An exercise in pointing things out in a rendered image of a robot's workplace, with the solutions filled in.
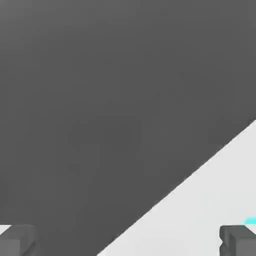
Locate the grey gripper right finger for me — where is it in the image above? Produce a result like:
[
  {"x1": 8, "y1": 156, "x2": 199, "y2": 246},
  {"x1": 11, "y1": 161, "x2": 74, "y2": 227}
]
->
[{"x1": 219, "y1": 224, "x2": 256, "y2": 256}]

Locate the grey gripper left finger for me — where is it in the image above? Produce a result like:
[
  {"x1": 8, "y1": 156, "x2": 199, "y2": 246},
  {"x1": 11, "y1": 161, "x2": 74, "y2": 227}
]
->
[{"x1": 0, "y1": 224, "x2": 38, "y2": 256}]

